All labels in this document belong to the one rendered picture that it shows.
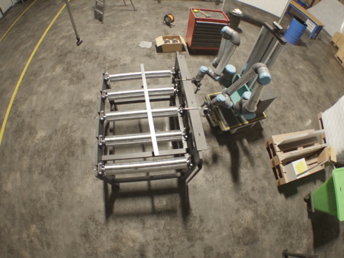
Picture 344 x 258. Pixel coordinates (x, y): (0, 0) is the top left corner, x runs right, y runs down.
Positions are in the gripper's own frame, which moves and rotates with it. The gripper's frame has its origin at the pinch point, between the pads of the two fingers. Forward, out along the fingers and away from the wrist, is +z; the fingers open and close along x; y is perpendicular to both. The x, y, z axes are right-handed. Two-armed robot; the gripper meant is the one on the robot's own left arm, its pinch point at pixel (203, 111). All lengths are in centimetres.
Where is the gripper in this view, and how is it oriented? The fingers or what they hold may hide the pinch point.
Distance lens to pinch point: 215.6
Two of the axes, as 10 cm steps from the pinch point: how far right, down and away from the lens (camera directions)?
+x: 1.5, 9.3, -3.3
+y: -8.6, -0.4, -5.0
